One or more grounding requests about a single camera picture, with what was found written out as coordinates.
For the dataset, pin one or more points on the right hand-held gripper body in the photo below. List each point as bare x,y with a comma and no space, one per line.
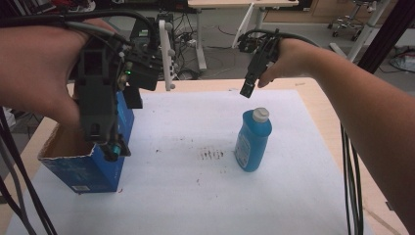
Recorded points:
261,52

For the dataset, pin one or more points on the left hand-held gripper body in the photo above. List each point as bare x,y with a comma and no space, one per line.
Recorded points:
96,94

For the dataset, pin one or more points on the blue cardboard box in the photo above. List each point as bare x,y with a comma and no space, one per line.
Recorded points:
88,169

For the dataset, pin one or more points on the blue bottle with white cap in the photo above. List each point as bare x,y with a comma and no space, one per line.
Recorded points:
253,143

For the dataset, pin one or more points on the person's right hand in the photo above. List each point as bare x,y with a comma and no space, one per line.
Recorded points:
293,60

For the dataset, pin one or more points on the person's left hand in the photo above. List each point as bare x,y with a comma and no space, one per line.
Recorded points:
36,68

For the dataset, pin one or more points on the white-legged wooden desk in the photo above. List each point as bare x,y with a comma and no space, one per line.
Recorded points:
241,3

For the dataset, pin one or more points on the wooden cabinet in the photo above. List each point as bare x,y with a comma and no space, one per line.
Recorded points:
313,13

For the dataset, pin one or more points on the white foam mat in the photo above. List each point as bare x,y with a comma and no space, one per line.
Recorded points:
182,196

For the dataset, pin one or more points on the black computer tower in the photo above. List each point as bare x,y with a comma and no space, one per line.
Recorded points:
142,31

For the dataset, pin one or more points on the office stool on wheels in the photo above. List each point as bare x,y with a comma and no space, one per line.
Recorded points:
345,23

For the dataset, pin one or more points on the white metal stand leg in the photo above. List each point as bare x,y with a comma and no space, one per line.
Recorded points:
365,36

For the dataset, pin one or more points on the dark tape patch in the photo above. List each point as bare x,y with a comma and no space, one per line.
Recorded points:
389,206

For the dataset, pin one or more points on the black metal frame post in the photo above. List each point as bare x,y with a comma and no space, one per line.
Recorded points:
388,36

